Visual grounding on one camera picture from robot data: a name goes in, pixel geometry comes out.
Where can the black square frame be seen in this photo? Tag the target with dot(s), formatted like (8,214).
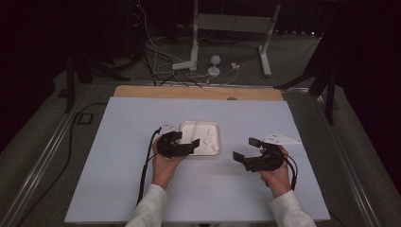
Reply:
(78,118)

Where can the person's left hand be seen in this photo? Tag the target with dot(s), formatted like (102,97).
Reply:
(164,170)

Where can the white marshmallow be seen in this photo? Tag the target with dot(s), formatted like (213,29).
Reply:
(208,141)
(215,147)
(210,132)

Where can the black tripod stand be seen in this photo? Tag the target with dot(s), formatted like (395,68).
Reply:
(70,82)
(330,94)

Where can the person's right hand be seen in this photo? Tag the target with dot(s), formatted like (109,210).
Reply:
(277,181)

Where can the white round device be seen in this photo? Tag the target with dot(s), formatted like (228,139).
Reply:
(214,60)

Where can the small white plug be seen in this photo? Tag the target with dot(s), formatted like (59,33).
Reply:
(235,66)

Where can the white rectangular tray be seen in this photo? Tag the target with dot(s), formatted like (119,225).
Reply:
(201,149)

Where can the aluminium floor rail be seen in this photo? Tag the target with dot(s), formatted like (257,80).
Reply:
(38,176)
(350,170)

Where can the white metal stand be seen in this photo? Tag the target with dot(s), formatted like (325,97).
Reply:
(233,23)

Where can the thin wooden skewer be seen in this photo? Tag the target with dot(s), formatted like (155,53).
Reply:
(194,132)

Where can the pale blue table sheet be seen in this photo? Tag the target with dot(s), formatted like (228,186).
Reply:
(205,186)

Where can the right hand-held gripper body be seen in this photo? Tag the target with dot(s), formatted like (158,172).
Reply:
(265,162)

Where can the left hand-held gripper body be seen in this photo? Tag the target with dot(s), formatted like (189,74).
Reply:
(170,149)

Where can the white power strip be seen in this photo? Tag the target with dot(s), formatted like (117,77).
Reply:
(183,65)

